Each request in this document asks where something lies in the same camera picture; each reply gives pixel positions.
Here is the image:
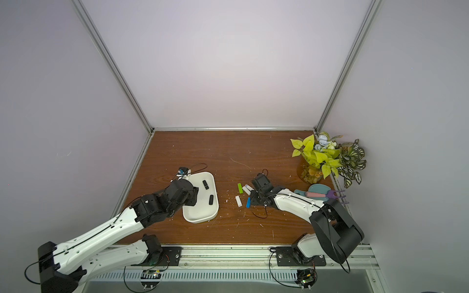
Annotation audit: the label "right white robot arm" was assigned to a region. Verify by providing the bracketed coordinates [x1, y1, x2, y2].
[249, 173, 365, 265]

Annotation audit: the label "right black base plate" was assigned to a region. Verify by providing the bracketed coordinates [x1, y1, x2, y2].
[271, 247, 327, 267]

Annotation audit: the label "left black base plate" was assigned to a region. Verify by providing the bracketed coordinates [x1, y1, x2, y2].
[139, 247, 183, 267]

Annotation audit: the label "yellow-green potted plant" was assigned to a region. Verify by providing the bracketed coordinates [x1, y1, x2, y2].
[290, 132, 342, 184]

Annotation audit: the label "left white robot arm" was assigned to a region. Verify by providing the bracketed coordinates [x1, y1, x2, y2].
[38, 179, 199, 293]

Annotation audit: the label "right small circuit board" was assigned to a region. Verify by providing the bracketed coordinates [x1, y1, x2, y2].
[295, 268, 318, 290]

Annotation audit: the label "white ribbed cable duct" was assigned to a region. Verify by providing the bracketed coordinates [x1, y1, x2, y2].
[87, 269, 299, 283]

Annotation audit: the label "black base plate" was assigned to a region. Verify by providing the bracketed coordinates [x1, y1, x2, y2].
[139, 247, 183, 267]
[271, 247, 327, 267]

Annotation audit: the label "white oval storage box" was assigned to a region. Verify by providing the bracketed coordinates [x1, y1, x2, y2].
[183, 172, 219, 224]

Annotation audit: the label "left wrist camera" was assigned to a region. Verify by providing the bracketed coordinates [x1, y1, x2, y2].
[177, 167, 191, 179]

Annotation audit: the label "striped dark leaf plant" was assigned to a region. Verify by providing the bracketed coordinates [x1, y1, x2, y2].
[338, 139, 366, 189]

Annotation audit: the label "teal leaf-shaped dish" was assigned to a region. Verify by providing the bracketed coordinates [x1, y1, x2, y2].
[308, 184, 331, 201]

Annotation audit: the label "pink purple toy fork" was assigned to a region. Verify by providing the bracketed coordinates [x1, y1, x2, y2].
[299, 190, 346, 200]

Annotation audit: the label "left small circuit board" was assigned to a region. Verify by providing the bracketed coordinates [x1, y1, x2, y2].
[140, 269, 162, 291]

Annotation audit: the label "small circuit board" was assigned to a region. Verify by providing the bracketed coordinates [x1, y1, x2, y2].
[140, 269, 162, 291]
[295, 268, 318, 290]

